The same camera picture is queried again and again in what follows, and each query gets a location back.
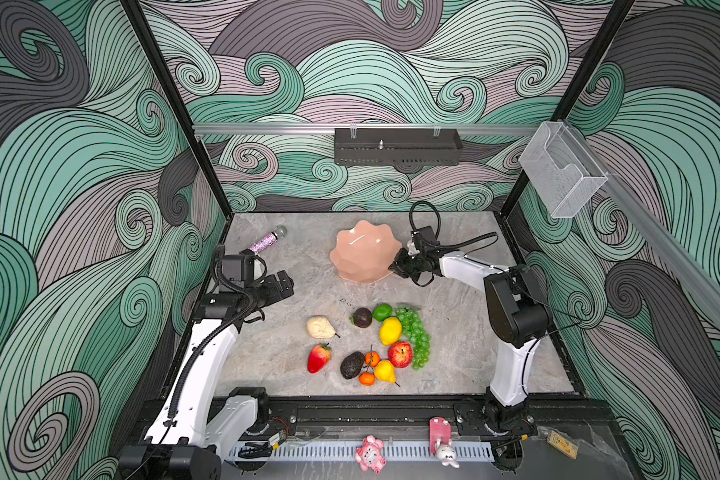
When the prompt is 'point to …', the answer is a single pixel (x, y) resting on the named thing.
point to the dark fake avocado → (352, 364)
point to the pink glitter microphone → (268, 240)
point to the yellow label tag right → (563, 444)
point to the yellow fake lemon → (390, 331)
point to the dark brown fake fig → (362, 317)
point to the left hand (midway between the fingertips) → (280, 284)
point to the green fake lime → (382, 311)
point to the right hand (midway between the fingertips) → (388, 265)
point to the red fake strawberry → (318, 358)
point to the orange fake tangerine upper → (372, 358)
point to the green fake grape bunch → (414, 329)
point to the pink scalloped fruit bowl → (365, 252)
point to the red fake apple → (400, 354)
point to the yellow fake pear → (384, 371)
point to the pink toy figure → (369, 455)
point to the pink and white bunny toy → (440, 441)
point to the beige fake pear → (319, 327)
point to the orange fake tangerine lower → (366, 378)
